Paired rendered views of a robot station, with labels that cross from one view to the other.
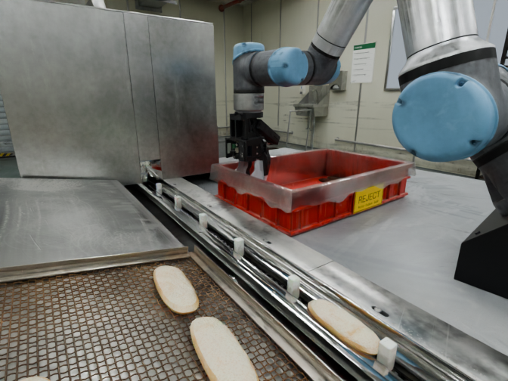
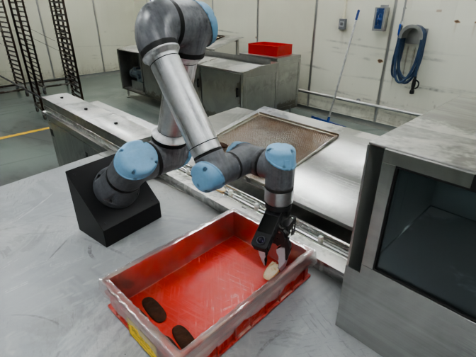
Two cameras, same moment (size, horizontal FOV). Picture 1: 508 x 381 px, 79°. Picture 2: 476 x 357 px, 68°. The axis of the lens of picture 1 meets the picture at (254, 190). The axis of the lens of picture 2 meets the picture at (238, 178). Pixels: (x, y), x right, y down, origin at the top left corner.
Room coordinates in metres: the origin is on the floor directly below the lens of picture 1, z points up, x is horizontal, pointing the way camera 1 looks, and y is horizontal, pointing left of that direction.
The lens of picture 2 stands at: (1.57, -0.22, 1.54)
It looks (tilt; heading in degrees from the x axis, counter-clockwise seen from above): 27 degrees down; 171
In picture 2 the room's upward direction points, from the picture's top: straight up
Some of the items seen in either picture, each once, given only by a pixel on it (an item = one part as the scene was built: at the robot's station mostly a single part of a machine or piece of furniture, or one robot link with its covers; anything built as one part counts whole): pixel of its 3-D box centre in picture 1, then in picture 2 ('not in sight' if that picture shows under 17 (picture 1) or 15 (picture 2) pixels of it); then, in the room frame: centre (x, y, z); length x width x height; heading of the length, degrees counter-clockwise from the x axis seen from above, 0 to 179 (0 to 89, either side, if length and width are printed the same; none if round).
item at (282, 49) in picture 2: not in sight; (270, 48); (-3.41, 1.04, 0.93); 0.51 x 0.36 x 0.13; 39
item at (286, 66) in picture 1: (283, 68); (244, 159); (0.73, -0.07, 1.16); 0.11 x 0.11 x 0.08; 40
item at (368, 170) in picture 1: (313, 179); (214, 277); (0.84, -0.17, 0.87); 0.49 x 0.34 x 0.10; 126
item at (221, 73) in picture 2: not in sight; (202, 74); (-4.00, 0.14, 0.51); 3.00 x 1.26 x 1.03; 35
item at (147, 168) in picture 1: (150, 170); not in sight; (0.87, 0.30, 0.89); 0.06 x 0.01 x 0.06; 125
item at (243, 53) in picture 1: (249, 69); (279, 166); (0.79, 0.01, 1.16); 0.09 x 0.08 x 0.11; 40
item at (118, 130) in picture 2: not in sight; (91, 117); (-0.67, -0.77, 0.89); 1.25 x 0.18 x 0.09; 35
